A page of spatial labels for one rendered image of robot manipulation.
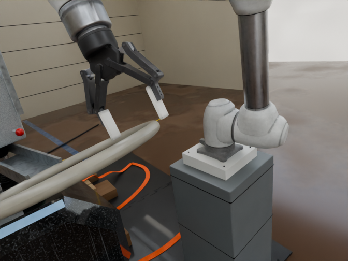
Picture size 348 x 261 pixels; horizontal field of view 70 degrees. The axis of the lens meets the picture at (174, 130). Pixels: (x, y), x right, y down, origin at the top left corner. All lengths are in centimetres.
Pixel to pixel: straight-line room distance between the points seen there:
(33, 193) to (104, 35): 31
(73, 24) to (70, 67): 641
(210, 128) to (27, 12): 598
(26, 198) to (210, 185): 86
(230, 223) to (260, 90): 62
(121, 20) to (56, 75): 240
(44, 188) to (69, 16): 32
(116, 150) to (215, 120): 76
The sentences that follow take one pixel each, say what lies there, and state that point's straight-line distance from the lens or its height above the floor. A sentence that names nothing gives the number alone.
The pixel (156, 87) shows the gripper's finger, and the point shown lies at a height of 138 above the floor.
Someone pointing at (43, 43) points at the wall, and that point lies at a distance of 678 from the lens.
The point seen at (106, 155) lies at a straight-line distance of 47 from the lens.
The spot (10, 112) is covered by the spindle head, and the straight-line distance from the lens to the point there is 121.
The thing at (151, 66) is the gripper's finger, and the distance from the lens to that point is 49.
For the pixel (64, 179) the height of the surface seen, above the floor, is 127.
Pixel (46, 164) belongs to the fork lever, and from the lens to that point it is 103.
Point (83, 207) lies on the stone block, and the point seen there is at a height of 73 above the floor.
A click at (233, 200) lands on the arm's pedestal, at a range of 117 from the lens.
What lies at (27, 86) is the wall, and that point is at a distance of 667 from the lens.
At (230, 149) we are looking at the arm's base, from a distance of 126.
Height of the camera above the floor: 148
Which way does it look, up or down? 22 degrees down
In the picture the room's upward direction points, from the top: 8 degrees counter-clockwise
